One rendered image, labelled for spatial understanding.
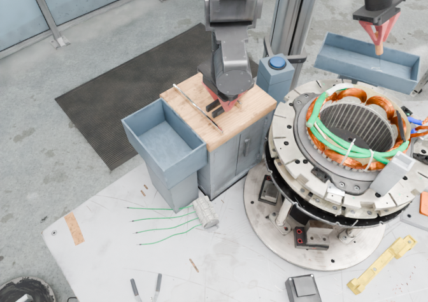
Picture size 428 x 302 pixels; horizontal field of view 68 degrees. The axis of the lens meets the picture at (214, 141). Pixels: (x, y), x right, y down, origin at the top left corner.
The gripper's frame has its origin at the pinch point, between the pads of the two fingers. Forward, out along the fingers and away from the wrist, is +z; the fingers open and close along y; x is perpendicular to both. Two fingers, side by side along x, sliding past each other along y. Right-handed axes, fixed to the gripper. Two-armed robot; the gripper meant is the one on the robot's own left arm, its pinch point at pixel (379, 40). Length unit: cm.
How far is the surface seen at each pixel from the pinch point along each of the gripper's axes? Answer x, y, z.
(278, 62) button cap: 14.1, -20.4, -2.2
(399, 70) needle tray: -1.7, 4.7, 11.5
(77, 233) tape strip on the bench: 21, -89, 10
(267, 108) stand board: 2.0, -34.0, -2.1
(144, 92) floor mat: 154, -39, 50
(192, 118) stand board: 8, -49, -8
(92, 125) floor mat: 145, -79, 46
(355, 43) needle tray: 8.5, 1.2, 3.4
